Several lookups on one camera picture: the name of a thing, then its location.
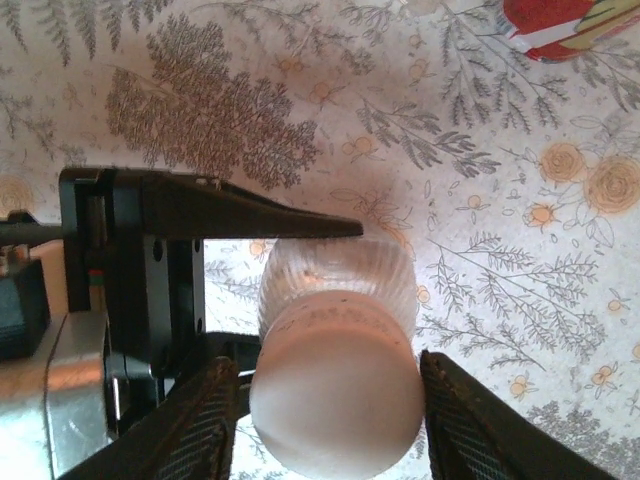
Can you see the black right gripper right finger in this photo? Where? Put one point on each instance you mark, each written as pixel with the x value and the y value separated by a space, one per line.
pixel 475 435

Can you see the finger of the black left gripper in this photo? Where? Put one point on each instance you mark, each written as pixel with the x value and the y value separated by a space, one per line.
pixel 225 215
pixel 235 345

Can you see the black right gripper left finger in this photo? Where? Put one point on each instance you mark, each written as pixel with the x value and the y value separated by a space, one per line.
pixel 190 430

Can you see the floral print tablecloth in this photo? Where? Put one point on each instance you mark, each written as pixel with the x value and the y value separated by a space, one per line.
pixel 500 300

